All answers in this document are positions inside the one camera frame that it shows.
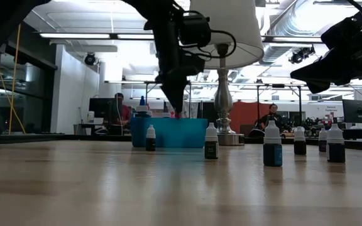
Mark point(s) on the long ceiling light strip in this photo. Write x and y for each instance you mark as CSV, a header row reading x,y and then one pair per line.
x,y
74,35
294,39

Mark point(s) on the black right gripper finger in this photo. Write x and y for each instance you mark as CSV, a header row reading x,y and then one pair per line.
x,y
322,69
322,80

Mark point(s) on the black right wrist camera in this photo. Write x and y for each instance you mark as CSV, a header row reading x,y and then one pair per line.
x,y
344,34

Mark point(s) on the small dark dropper bottle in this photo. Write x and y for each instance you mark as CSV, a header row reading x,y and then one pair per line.
x,y
299,147
150,144
322,144

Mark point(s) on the small dropper bottle blue label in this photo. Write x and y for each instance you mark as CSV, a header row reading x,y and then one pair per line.
x,y
272,155

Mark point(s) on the large bottle purple cap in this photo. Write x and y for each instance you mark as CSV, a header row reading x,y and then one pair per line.
x,y
167,115

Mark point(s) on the black background table frame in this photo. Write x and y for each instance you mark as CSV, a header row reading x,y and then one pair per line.
x,y
149,83
278,85

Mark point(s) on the small dropper bottle navy liquid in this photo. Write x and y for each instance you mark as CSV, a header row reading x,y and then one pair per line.
x,y
336,153

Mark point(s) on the black aluminium table frame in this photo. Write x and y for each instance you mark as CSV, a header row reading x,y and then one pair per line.
x,y
27,138

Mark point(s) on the blue plastic bin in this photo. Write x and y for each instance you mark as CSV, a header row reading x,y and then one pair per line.
x,y
168,133

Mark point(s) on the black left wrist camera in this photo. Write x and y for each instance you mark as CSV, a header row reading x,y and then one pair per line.
x,y
195,29

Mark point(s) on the white wall sign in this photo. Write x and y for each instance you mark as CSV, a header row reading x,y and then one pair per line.
x,y
331,108

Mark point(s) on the black computer monitor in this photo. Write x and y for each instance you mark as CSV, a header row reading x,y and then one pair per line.
x,y
357,111
102,108

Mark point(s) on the silver ribbed air duct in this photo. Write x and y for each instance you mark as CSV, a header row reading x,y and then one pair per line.
x,y
281,31

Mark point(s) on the silver table lamp white shade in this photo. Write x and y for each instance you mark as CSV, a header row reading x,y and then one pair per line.
x,y
225,94

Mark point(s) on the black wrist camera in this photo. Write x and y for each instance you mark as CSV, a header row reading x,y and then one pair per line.
x,y
344,34
195,29

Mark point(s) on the large bottle blue cap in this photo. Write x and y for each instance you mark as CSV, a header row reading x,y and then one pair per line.
x,y
142,110

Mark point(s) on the round black ceiling spotlight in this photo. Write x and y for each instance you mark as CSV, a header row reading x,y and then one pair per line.
x,y
90,59

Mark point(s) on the small dropper bottle green label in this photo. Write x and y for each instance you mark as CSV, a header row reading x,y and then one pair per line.
x,y
211,150

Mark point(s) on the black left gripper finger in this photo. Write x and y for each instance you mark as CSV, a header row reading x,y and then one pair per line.
x,y
179,94
169,91

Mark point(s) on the black track spotlight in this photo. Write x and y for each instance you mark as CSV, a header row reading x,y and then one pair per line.
x,y
300,55

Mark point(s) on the orange room partition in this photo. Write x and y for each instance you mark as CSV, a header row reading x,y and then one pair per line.
x,y
244,116

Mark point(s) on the large bottle red cap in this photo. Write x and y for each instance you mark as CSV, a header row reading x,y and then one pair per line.
x,y
150,113

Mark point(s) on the white jug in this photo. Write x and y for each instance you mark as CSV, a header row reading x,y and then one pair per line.
x,y
90,117

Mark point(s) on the person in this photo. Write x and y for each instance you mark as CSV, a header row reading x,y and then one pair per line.
x,y
272,119
122,113

